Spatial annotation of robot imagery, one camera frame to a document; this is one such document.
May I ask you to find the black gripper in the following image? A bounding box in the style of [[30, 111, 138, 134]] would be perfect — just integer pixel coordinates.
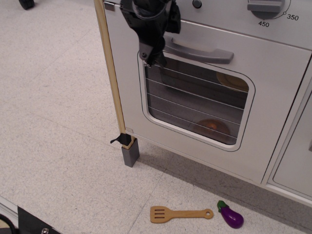
[[120, 0, 181, 68]]

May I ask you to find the white toy oven door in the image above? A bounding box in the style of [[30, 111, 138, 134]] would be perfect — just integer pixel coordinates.
[[103, 1, 312, 184]]

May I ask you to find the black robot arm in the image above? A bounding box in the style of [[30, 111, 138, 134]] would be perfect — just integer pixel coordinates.
[[120, 0, 181, 68]]

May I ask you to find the small grey round button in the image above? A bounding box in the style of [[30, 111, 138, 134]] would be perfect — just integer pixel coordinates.
[[192, 0, 202, 9]]

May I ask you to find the yellow toy plate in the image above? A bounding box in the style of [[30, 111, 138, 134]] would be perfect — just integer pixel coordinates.
[[216, 72, 249, 92]]

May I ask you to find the white toy kitchen cabinet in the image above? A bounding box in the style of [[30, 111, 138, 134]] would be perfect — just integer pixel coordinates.
[[94, 0, 312, 208]]

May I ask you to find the orange toy pot lid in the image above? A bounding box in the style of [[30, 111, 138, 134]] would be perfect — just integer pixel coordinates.
[[193, 119, 231, 143]]

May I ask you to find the grey temperature knob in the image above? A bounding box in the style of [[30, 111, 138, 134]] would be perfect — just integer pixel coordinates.
[[247, 0, 285, 20]]

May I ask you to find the black tape piece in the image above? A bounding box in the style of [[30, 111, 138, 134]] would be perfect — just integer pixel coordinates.
[[110, 133, 132, 146]]

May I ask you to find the grey cabinet foot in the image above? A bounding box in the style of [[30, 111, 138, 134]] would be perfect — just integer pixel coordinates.
[[121, 139, 139, 168]]

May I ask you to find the black caster wheel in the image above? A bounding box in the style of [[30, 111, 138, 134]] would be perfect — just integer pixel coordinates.
[[19, 0, 35, 10]]

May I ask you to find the wooden toy spatula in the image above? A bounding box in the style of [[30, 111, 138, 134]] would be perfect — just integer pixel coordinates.
[[150, 206, 214, 224]]

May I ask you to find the white cupboard door right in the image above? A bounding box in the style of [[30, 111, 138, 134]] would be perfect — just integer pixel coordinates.
[[267, 80, 312, 198]]

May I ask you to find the purple toy eggplant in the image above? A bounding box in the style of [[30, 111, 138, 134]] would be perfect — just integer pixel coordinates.
[[217, 200, 244, 229]]

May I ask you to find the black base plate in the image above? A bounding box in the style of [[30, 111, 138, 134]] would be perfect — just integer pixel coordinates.
[[18, 206, 60, 234]]

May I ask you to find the black cable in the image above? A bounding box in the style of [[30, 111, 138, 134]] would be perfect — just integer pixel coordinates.
[[0, 214, 17, 234]]

